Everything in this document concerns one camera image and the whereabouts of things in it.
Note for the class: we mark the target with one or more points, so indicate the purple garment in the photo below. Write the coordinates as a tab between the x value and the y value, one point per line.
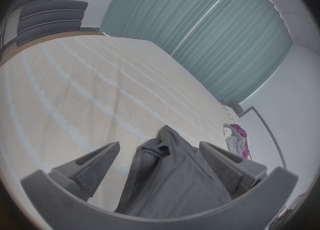
241	131

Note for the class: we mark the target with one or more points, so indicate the white printed pillow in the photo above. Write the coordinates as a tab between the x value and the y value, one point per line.
230	113

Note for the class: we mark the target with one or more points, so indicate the grey garment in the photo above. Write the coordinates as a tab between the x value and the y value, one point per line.
236	145

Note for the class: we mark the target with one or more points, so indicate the white garment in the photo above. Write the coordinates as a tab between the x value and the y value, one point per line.
227	130

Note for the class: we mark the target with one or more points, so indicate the blue-green curtain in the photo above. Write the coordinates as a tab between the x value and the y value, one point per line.
160	11
240	43

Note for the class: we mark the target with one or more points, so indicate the black chest of drawers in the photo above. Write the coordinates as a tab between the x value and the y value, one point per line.
50	18

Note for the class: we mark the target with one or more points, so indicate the bed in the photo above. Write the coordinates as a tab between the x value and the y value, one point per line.
87	93

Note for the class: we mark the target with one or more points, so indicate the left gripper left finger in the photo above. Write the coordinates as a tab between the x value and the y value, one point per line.
92	176

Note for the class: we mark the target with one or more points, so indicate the black T-shirt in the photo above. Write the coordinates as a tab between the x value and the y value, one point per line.
170	179

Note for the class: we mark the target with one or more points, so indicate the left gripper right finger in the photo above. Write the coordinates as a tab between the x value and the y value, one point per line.
225	173

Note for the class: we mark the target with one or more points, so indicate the grey bedside table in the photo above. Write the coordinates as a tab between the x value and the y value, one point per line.
235	106

